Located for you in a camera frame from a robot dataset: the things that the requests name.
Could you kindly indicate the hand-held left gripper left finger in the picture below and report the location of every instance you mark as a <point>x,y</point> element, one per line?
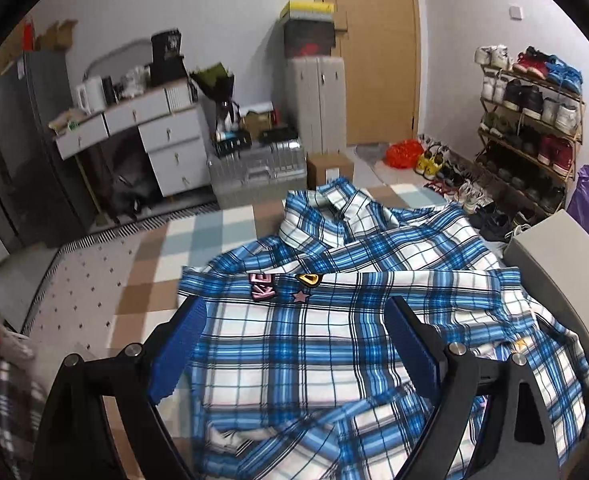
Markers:
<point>179,350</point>

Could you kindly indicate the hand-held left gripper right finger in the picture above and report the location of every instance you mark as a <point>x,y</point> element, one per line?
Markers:
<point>417,355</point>

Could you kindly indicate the blue plaid shirt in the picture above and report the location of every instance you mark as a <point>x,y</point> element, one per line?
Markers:
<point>314,340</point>

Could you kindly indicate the dotted floor rug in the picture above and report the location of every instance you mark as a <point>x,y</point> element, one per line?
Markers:
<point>84,280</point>

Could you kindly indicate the grey bedside cabinet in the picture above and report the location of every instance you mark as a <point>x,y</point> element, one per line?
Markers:
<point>549,255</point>

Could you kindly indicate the dark grey backpack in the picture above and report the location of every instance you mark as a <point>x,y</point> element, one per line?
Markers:
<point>132,185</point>

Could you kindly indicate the grey plaid folded blanket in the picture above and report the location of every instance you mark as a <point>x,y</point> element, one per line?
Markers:
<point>14,410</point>

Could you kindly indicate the pile of loose shoes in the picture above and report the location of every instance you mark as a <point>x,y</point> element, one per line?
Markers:
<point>454,180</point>

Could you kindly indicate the white desk with drawers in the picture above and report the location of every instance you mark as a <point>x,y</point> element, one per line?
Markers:
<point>174,160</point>

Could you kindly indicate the silver hard suitcase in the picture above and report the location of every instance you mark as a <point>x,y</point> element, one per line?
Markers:
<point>259,175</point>

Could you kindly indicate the red plastic bag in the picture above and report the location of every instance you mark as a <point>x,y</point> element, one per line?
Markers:
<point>403,154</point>

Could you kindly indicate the brown cardboard box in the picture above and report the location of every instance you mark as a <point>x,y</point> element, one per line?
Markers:
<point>330,170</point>

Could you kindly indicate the black storage basket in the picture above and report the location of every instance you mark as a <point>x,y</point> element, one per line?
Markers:
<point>232,142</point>

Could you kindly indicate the black pouch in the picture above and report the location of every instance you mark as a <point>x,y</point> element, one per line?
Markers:
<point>279,136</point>

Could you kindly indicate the small brown box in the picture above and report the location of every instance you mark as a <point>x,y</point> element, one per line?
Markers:
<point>257,121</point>

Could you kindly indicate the wooden shoe rack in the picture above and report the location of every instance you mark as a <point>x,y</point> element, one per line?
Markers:
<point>524,125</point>

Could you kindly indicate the dark grey fridge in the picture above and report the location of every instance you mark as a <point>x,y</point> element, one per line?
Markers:
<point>24,150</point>

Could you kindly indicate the snack packets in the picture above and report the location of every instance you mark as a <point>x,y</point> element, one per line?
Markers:
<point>64,121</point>

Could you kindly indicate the beige upright cabinet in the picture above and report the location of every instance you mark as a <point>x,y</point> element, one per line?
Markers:
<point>317,105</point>

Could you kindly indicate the white electric kettle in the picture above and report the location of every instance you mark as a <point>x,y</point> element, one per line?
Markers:
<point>92,95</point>

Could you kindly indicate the dark wrapped flower bouquet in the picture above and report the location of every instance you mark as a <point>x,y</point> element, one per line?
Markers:
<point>214,80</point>

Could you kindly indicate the rows of racked sneakers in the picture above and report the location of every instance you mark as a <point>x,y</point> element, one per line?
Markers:
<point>524,97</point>

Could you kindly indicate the black coffee machine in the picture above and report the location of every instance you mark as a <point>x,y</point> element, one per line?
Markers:
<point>168,60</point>

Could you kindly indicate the wooden door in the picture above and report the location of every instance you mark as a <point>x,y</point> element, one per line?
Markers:
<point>379,60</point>

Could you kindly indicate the arched desk mirror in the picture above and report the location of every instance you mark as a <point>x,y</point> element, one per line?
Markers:
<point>119,57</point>

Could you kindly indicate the black box with red print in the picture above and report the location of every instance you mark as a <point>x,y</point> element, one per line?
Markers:
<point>309,40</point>

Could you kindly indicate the open cardboard box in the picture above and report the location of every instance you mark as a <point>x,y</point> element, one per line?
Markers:
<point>54,35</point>

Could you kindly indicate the red cylinder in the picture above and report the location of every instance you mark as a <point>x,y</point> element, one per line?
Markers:
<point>28,35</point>

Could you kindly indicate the yellow shoe box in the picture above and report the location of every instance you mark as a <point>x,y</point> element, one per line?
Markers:
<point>308,10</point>

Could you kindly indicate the white light switch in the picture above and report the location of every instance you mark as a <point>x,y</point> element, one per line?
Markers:
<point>515,12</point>

